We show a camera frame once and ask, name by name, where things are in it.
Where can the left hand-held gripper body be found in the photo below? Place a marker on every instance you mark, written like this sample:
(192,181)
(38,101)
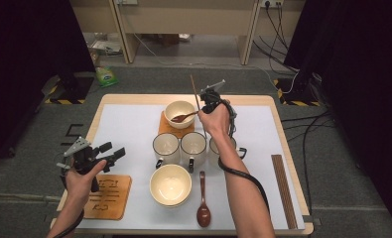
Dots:
(84,163)

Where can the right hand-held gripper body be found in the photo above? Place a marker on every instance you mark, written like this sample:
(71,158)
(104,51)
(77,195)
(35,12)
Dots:
(211,100)

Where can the brown wooden chopstick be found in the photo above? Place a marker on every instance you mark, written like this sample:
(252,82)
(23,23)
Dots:
(195,91)

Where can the cream bowl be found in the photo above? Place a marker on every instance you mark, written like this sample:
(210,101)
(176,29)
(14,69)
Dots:
(180,107)
(170,206)
(170,185)

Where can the brown wooden spoon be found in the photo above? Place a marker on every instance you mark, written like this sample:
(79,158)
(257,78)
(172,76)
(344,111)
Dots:
(178,118)
(203,214)

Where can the square wooden coaster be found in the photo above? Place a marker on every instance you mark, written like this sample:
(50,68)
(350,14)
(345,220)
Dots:
(117,201)
(165,129)

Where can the person's right hand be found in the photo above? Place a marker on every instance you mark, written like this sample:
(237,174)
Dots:
(218,122)

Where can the person's left hand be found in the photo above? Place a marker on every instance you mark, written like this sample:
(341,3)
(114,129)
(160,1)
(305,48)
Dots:
(82,186)

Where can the white table mat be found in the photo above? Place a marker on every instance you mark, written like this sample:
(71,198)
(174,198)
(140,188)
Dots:
(127,132)

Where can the white ribbed mug black rim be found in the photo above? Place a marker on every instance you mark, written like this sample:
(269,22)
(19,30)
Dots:
(193,147)
(166,147)
(212,155)

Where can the black stand base hazard tape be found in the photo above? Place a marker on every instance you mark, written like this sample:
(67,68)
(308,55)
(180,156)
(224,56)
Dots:
(294,92)
(74,91)

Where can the small white object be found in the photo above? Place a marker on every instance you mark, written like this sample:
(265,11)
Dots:
(184,37)

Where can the green tissue packet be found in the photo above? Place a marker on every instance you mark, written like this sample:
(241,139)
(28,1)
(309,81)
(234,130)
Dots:
(106,76)

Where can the brown cardboard box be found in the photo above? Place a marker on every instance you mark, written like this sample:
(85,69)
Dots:
(169,39)

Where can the beige office desk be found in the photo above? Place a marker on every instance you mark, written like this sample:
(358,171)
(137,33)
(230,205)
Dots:
(296,20)
(91,16)
(190,20)

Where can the clear plastic bags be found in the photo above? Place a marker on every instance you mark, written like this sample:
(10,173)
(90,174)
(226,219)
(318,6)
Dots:
(107,46)

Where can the black curtain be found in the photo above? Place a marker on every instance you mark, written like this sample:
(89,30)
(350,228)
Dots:
(25,66)
(365,82)

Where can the row of brown chopsticks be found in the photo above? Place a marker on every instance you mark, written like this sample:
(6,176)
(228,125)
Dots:
(284,191)

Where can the wall power socket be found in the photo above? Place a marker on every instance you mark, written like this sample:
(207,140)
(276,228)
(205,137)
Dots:
(271,2)

